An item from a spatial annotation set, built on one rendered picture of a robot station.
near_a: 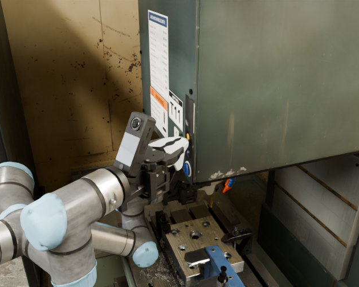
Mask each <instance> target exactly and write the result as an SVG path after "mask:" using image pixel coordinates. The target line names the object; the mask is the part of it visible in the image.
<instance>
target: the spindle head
mask: <svg viewBox="0 0 359 287"><path fill-rule="evenodd" d="M148 10H150V11H154V12H155V13H159V14H162V15H164V16H167V17H168V59H169V90H171V91H172V92H173V93H174V94H175V95H176V96H177V97H178V98H179V99H181V100H182V101H183V131H182V130H181V129H180V128H179V127H178V126H177V125H176V124H175V123H174V121H173V120H172V119H171V118H170V117H169V103H168V102H167V101H166V100H165V99H164V98H163V97H162V96H161V95H160V94H159V93H158V92H157V91H156V90H155V89H154V88H153V87H152V86H151V79H150V49H149V18H148ZM138 18H139V30H140V54H141V77H142V100H143V110H142V111H143V113H144V114H146V115H148V116H152V114H151V98H150V86H151V87H152V88H153V89H154V90H155V91H156V92H157V93H158V94H159V95H160V96H161V97H162V98H163V99H164V100H165V101H166V102H167V103H168V137H174V127H176V128H177V130H178V131H179V134H180V133H181V134H182V135H183V137H184V138H185V95H188V96H189V97H190V98H191V99H192V100H194V139H193V183H194V184H195V185H196V186H197V185H203V184H207V183H212V182H217V181H223V180H227V179H232V178H237V177H243V176H246V175H252V174H257V173H263V172H266V171H272V170H277V169H282V168H286V167H291V166H297V165H302V164H306V163H311V162H317V161H322V160H326V159H331V158H337V157H342V156H346V155H351V154H357V153H359V0H138Z"/></svg>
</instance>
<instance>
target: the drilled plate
mask: <svg viewBox="0 0 359 287"><path fill-rule="evenodd" d="M185 224H186V225H185ZM170 226H171V232H170V233H165V232H164V231H163V230H162V238H163V240H164V242H165V244H166V246H167V248H168V250H169V253H170V255H171V257H172V259H173V261H174V263H175V265H176V267H177V269H178V272H179V274H180V276H181V278H182V281H183V283H184V284H185V286H186V287H190V286H193V285H197V284H199V282H200V280H203V279H204V277H203V275H202V273H201V271H200V270H199V267H198V265H194V266H191V265H189V264H188V263H186V262H185V261H184V257H185V253H186V252H190V251H194V250H197V249H201V248H205V249H206V247H210V246H212V245H218V246H219V247H220V249H221V251H222V252H223V254H224V255H225V257H226V259H228V261H229V263H230V264H231V266H232V267H233V269H234V271H235V272H236V273H238V272H242V271H243V266H244V261H243V259H242V258H241V257H240V255H239V253H238V252H237V251H236V249H235V248H234V247H233V245H232V244H231V243H230V242H229V243H222V242H221V238H222V237H223V236H224V235H225V234H224V233H223V231H222V230H221V228H220V227H219V225H218V224H217V223H216V221H215V220H214V218H213V217H212V216H208V217H204V218H200V219H195V220H190V221H187V222H183V223H178V224H173V225H170ZM179 226H180V227H179ZM186 226H187V227H186ZM206 226H207V227H206ZM181 227H182V228H181ZM205 227H206V228H205ZM173 228H174V229H173ZM176 228H178V229H180V230H181V231H179V230H178V229H176ZM191 231H192V232H191ZM178 232H179V233H178ZM189 233H190V234H189ZM174 234H176V235H174ZM181 234H182V235H181ZM203 234H204V235H203ZM180 235H181V236H180ZM202 235H203V236H202ZM188 236H189V237H188ZM201 236H202V238H201ZM191 238H192V239H193V240H192V239H191ZM175 239H176V240H175ZM181 239H182V240H181ZM197 239H198V240H197ZM187 246H188V247H187ZM186 250H187V251H186ZM195 268H196V269H195ZM197 268H198V269H197Z"/></svg>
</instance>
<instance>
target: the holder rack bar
mask: <svg viewBox="0 0 359 287"><path fill-rule="evenodd" d="M206 252H207V253H208V255H209V256H210V258H211V261H210V263H211V265H212V266H213V268H214V270H215V272H216V273H217V275H219V274H220V273H221V266H225V267H226V268H227V271H226V274H227V278H228V281H229V287H245V286H244V284H243V283H242V281H241V280H240V278H239V277H238V275H237V274H236V272H235V271H234V269H233V267H232V266H231V264H230V263H229V261H228V260H227V259H226V257H225V255H224V254H223V252H222V251H221V249H220V247H219V246H218V245H212V246H210V247H206Z"/></svg>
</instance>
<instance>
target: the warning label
mask: <svg viewBox="0 0 359 287"><path fill-rule="evenodd" d="M150 98H151V114H152V117H153V118H155V120H156V127H158V129H159V130H160V132H161V133H162V134H163V135H164V137H165V138H168V103H167V102H166V101H165V100H164V99H163V98H162V97H161V96H160V95H159V94H158V93H157V92H156V91H155V90H154V89H153V88H152V87H151V86H150Z"/></svg>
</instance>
